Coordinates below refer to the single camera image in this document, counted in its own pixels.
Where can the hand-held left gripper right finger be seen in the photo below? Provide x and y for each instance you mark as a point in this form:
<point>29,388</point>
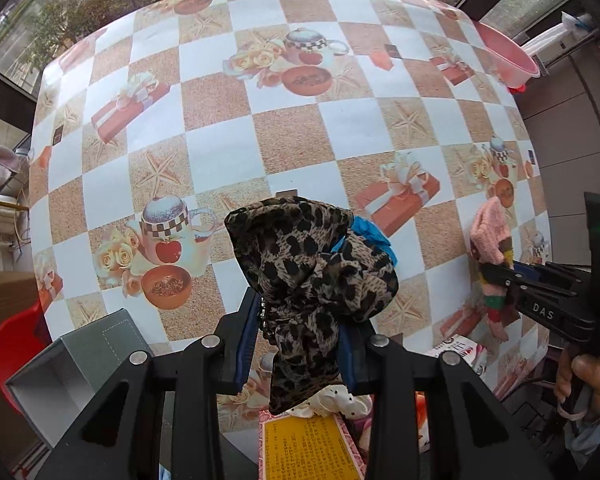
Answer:
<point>347,360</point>

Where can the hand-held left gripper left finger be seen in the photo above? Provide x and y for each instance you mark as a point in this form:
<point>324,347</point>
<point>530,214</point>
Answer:
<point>245,345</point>

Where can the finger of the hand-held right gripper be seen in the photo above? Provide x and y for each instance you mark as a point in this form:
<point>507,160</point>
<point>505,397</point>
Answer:
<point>540,305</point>
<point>550,272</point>

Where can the pink striped knitted glove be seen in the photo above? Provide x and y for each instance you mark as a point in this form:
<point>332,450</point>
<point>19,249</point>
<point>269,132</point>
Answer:
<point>490,235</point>

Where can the leopard print scarf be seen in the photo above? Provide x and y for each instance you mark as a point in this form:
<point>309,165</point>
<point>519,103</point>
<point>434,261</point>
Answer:
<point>300,260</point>

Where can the grey-green box white inside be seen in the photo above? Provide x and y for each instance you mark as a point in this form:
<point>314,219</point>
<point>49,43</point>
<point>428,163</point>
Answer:
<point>105,335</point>

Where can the person's right hand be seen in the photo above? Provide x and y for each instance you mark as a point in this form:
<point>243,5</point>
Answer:
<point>590,380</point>

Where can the white polka dot cloth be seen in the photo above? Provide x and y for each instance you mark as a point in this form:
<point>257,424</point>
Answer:
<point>330,400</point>

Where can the red white packet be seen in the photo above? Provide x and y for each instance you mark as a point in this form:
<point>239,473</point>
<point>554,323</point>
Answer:
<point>460,350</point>

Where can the orange cloth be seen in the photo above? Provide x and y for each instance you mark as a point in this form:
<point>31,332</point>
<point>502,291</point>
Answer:
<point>420,420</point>

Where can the red yellow patterned box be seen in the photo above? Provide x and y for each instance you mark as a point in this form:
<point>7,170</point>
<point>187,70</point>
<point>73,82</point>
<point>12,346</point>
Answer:
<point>310,450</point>

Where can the bright blue cloth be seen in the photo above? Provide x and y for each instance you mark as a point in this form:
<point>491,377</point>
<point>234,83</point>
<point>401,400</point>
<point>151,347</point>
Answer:
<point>375,235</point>

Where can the pink plastic basin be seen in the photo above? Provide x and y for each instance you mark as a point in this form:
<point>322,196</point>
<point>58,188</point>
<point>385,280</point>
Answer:
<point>505,57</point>

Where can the red plastic chair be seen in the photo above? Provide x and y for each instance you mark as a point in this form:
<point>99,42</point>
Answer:
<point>15,345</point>

